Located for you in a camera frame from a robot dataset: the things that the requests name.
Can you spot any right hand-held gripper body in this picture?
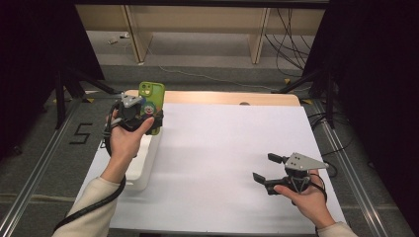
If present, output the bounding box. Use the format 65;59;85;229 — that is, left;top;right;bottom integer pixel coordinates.
265;152;330;196

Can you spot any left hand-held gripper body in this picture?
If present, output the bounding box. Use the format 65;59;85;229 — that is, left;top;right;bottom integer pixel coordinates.
117;93;153;132

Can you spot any green cartoon phone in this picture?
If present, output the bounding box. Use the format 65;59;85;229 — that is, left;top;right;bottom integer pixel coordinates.
137;81;166;136

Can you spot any white plastic bin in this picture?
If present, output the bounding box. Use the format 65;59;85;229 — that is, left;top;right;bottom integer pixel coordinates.
125;129;163;192

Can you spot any person's left hand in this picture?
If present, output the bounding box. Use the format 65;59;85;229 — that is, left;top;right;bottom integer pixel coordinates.
106;110;155;166

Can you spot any person's right hand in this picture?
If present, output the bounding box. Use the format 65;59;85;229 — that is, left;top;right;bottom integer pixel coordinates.
274;169;335;229

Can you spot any white table board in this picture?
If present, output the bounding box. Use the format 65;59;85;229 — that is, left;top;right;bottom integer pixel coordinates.
74;102;347;235

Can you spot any wooden table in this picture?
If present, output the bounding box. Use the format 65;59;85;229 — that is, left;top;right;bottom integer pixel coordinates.
125;89;301;107

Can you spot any black metal stand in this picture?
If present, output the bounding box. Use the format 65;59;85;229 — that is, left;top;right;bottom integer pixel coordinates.
53;67;125;130
271;67;337;129

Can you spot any wooden shelf unit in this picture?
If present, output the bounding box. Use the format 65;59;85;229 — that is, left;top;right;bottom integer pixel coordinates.
74;3;327;65

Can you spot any black curtain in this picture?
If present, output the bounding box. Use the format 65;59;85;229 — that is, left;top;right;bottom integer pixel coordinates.
302;0;419;228
0;0;106;162

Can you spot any black floor cable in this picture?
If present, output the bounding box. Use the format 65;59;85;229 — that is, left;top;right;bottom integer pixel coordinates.
307;112;354;179

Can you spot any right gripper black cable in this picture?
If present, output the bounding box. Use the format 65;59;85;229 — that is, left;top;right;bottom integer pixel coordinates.
308;172;329;203

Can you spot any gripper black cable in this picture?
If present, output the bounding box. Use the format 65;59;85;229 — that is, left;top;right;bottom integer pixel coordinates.
52;101;127;233
308;172;329;203

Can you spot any aluminium floor rail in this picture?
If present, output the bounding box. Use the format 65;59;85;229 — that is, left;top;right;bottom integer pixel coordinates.
0;98;83;237
310;100;389;237

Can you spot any white floor cable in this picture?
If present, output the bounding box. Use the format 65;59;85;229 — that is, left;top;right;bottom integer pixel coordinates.
146;45;288;92

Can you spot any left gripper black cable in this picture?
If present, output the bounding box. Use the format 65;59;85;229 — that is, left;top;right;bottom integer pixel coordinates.
52;101;127;233

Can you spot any black cable bundle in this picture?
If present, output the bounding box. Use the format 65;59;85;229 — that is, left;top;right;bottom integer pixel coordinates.
265;8;314;78

